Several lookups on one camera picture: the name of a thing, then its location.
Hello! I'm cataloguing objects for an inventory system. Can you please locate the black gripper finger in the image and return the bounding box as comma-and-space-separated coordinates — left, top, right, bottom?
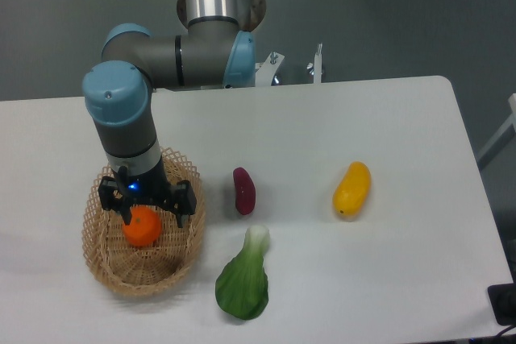
98, 176, 132, 226
168, 180, 197, 228

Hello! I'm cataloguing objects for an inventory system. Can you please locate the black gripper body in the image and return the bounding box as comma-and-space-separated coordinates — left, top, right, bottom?
113, 157, 171, 209

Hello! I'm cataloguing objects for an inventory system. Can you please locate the orange fruit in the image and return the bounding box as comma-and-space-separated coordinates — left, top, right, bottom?
122, 205, 162, 247

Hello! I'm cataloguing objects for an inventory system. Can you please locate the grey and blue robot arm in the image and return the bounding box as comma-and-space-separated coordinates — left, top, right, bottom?
82, 0, 256, 226

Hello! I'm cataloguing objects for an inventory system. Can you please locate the woven wicker basket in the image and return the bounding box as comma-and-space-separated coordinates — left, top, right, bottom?
81, 147, 206, 297

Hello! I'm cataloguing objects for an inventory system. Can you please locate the purple sweet potato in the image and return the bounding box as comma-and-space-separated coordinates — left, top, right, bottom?
233, 167, 256, 215

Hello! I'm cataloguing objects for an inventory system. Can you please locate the green bok choy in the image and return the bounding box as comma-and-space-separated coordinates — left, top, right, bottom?
215, 225, 270, 321

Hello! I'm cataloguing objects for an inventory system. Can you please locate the yellow mango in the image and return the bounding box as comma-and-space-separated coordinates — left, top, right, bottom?
332, 161, 372, 218

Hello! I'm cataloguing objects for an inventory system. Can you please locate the black device at table edge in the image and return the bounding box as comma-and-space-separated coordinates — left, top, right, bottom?
487, 283, 515, 326

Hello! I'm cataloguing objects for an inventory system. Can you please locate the white table clamp bracket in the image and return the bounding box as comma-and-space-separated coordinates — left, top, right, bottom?
255, 52, 285, 87

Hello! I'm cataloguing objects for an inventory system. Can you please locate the white metal clamp post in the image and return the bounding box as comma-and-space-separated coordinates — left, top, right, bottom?
306, 43, 324, 84

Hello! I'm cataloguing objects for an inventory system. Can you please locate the white furniture frame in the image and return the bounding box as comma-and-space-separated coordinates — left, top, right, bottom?
476, 93, 515, 171

